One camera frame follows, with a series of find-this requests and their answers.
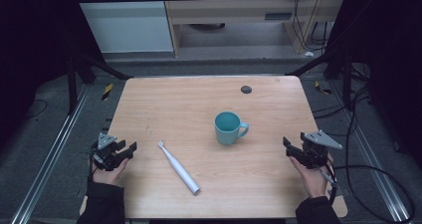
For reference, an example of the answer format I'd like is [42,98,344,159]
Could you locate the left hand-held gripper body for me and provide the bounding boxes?
[91,132,122,172]

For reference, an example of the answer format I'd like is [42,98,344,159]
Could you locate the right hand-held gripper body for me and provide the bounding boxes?
[298,129,343,170]

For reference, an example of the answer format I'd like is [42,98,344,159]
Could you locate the person's left hand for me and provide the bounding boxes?
[92,157,130,187]

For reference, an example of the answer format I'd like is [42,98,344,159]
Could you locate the person's right hand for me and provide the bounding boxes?
[289,153,335,199]

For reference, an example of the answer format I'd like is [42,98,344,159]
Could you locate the white electric toothbrush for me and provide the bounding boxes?
[156,139,202,196]

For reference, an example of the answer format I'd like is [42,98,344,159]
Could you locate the yellow black tape marker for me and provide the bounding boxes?
[314,80,332,97]
[101,83,114,103]

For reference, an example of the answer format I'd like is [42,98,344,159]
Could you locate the teal mug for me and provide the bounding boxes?
[213,111,251,147]

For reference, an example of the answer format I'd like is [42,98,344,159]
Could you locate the dark curtain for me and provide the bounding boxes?
[323,0,422,168]
[0,0,105,152]

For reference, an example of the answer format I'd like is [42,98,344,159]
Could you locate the white cabinet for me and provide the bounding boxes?
[70,0,175,55]

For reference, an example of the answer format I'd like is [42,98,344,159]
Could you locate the light wooden desk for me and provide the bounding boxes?
[160,0,350,58]

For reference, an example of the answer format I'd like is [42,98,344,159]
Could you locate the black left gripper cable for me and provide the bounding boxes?
[87,143,98,187]

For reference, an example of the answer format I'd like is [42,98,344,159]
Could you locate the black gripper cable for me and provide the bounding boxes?
[87,143,98,187]
[323,163,417,224]

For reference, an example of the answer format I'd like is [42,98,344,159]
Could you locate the grey cable plug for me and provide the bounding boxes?
[318,169,339,188]

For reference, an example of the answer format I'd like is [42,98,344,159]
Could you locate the aluminium floor rail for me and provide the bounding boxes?
[9,84,94,224]
[326,80,414,224]

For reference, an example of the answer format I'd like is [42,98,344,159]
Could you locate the black floor cables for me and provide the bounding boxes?
[312,63,374,139]

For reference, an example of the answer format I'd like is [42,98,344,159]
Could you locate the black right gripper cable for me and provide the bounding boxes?
[323,163,417,224]

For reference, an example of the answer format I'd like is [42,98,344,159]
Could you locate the black frame strut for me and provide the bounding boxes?
[66,50,134,116]
[284,46,353,111]

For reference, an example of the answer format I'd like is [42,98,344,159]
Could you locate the thin black floor cable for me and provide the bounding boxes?
[23,99,49,120]

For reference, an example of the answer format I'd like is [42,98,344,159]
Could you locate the black cables under desk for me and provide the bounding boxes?
[291,0,334,53]

